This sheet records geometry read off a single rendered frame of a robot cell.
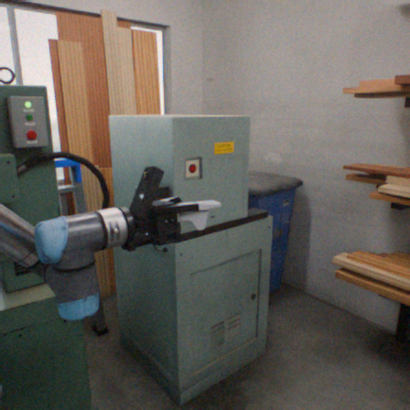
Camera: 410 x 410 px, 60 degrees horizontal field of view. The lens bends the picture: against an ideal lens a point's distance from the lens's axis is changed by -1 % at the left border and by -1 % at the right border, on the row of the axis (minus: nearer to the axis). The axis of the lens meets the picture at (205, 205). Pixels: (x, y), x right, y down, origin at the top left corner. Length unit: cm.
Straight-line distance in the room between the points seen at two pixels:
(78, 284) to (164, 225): 20
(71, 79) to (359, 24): 195
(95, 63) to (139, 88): 38
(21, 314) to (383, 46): 233
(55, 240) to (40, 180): 76
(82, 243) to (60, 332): 85
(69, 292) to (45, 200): 75
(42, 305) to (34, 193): 39
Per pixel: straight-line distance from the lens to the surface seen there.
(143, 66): 311
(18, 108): 129
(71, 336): 150
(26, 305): 139
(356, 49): 261
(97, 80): 294
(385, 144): 248
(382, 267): 213
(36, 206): 139
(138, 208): 71
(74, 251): 65
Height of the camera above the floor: 144
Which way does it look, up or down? 15 degrees down
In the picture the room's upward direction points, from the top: straight up
